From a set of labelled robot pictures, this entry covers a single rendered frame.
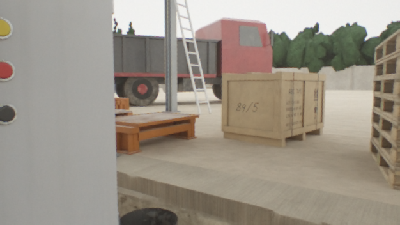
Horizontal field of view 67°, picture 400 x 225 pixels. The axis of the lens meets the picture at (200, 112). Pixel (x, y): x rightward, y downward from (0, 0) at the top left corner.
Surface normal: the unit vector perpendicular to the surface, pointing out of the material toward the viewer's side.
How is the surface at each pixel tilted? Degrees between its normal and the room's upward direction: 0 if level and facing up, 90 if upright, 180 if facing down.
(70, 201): 90
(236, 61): 90
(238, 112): 90
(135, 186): 90
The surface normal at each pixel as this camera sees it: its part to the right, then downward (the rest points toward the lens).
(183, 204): -0.57, 0.11
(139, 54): 0.38, 0.09
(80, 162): 0.82, 0.05
